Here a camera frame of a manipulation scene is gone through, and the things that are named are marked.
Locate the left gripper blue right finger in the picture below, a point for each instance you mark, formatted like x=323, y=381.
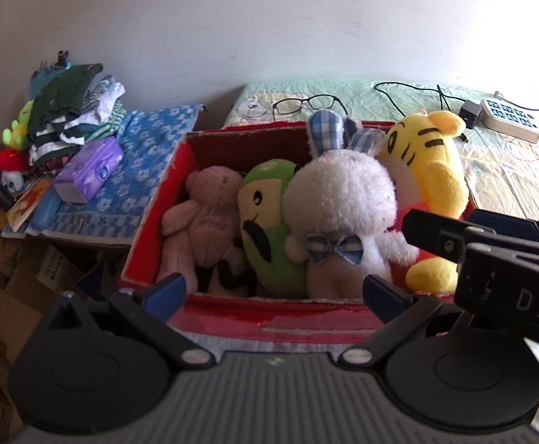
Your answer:
x=384, y=299

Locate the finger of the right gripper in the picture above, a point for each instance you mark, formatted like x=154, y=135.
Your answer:
x=505, y=225

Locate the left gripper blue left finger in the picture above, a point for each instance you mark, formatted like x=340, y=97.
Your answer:
x=165, y=298

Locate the white bunny plush toy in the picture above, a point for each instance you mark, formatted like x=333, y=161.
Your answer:
x=341, y=209

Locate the floral bed sheet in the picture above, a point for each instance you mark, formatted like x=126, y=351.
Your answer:
x=502, y=172

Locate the pink teddy bear plush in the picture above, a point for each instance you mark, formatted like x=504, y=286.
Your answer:
x=202, y=232

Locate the red cardboard box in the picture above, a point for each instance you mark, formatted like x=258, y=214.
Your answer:
x=249, y=312

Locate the yellow tiger plush toy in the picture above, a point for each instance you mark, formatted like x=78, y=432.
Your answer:
x=424, y=163

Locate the white power strip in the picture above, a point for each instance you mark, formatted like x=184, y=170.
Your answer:
x=505, y=118

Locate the black charger adapter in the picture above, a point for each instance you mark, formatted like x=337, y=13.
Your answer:
x=470, y=112

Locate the green pear plush toy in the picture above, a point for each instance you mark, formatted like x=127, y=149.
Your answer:
x=264, y=231

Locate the purple tissue pack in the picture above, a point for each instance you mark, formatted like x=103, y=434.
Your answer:
x=83, y=176

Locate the cardboard boxes on floor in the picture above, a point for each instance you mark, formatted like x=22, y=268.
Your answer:
x=44, y=270

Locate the blue floral cloth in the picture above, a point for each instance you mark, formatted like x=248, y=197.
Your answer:
x=112, y=217

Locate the colourful picture book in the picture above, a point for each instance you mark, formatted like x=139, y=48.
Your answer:
x=28, y=202

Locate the red white plush toy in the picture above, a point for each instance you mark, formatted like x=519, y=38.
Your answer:
x=14, y=169

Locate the pile of folded clothes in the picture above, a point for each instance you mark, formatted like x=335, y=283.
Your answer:
x=71, y=106

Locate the neon green plush toy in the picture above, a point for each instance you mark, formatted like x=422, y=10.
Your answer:
x=15, y=136

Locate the black frame eyeglasses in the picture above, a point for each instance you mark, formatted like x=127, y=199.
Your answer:
x=292, y=105

